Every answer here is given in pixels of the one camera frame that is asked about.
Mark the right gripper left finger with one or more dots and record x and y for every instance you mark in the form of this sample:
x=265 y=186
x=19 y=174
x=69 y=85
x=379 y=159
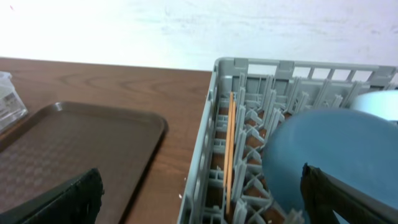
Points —
x=77 y=200

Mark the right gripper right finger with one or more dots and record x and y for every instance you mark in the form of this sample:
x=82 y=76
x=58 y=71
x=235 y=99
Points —
x=325 y=197

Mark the large blue plate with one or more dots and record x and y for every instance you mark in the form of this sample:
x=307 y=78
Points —
x=356 y=148

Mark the small light blue bowl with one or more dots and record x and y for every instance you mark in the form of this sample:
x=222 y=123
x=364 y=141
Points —
x=382 y=104

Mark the grey dishwasher rack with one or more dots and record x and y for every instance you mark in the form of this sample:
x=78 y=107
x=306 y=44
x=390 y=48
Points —
x=266 y=93

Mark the dark brown serving tray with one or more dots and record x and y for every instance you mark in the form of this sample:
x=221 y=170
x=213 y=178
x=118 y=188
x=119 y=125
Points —
x=65 y=139

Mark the clear plastic bin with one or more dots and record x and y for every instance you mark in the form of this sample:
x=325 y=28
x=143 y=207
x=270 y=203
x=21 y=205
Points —
x=12 y=107

